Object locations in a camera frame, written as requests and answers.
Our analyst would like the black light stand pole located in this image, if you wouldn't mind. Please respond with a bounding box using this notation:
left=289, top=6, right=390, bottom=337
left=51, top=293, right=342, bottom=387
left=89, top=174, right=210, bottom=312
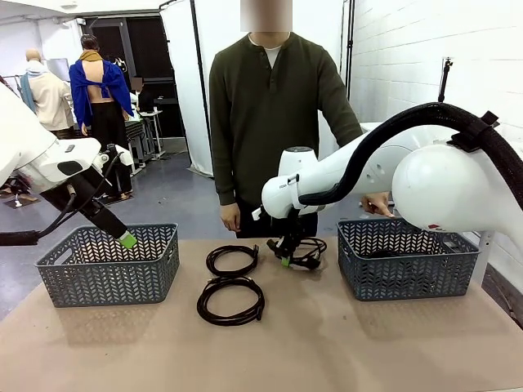
left=346, top=0, right=355, bottom=101

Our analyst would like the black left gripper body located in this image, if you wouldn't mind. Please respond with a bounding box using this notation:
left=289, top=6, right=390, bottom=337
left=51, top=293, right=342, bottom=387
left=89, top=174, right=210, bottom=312
left=73, top=170, right=129, bottom=239

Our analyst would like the small black cable coil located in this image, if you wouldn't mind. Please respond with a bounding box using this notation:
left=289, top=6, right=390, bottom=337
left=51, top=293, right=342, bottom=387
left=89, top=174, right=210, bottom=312
left=205, top=243, right=260, bottom=279

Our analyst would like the mannequin with beige jacket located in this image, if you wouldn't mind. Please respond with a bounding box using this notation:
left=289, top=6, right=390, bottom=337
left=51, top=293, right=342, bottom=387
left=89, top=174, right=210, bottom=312
left=20, top=47, right=77, bottom=140

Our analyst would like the black curtain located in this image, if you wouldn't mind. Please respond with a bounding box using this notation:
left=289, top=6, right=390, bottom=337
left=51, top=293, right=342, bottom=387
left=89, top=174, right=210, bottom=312
left=81, top=16, right=187, bottom=140

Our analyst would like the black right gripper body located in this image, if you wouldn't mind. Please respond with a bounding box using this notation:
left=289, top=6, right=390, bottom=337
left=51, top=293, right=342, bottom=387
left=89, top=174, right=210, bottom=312
left=278, top=211, right=306, bottom=256

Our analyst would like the black backdrop stand pole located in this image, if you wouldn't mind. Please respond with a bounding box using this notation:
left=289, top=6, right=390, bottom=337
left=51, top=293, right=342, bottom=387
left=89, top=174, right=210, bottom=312
left=189, top=0, right=217, bottom=179

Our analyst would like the black tripod stand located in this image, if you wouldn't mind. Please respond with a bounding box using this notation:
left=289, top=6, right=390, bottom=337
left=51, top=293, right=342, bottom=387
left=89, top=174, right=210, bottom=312
left=437, top=56, right=455, bottom=104

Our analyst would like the person's left hand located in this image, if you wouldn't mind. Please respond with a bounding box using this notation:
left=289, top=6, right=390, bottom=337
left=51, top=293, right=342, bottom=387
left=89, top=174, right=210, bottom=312
left=358, top=191, right=396, bottom=218

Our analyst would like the mannequin with blue cardigan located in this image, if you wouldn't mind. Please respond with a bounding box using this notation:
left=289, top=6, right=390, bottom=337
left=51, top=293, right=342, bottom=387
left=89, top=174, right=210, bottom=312
left=68, top=34, right=136, bottom=202

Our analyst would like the black braided cable sleeve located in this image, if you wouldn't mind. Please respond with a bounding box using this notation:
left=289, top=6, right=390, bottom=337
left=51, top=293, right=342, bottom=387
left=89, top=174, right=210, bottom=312
left=297, top=101, right=523, bottom=207
left=0, top=150, right=123, bottom=247

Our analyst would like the person's left forearm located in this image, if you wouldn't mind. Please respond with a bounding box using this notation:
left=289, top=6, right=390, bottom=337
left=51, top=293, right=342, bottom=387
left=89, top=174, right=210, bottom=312
left=326, top=104, right=364, bottom=147

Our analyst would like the white backdrop screen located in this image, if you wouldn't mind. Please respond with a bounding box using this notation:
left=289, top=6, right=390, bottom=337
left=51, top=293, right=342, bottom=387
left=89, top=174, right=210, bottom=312
left=159, top=0, right=246, bottom=177

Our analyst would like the black braided USB cable coil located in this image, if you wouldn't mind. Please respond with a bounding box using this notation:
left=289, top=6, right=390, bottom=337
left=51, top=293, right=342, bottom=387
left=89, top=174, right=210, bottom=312
left=196, top=275, right=266, bottom=327

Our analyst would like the grey plastic mesh basket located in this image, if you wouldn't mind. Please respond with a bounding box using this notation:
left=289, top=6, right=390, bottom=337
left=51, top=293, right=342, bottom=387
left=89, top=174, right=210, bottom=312
left=336, top=218, right=482, bottom=302
left=34, top=222, right=181, bottom=309

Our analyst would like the seated person in background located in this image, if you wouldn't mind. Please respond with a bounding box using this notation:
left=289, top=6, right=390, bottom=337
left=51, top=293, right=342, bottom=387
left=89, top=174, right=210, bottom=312
left=129, top=76, right=155, bottom=118

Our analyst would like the person's right forearm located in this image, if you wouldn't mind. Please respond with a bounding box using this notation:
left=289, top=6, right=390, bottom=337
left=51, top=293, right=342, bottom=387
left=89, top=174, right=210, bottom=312
left=214, top=150, right=241, bottom=207

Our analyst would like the background work desk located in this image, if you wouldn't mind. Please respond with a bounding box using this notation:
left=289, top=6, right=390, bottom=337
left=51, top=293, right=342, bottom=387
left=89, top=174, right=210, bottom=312
left=124, top=108, right=167, bottom=168

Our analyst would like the person in green sweater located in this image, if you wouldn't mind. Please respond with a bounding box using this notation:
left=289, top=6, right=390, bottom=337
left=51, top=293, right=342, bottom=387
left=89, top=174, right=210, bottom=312
left=208, top=0, right=364, bottom=240

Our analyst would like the black power cable with plug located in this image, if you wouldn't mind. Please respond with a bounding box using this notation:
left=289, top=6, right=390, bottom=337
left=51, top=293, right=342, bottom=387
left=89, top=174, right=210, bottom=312
left=365, top=248, right=412, bottom=260

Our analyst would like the person's right hand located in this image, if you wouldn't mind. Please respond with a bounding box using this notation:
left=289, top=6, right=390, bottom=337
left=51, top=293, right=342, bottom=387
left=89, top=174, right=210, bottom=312
left=219, top=203, right=242, bottom=234

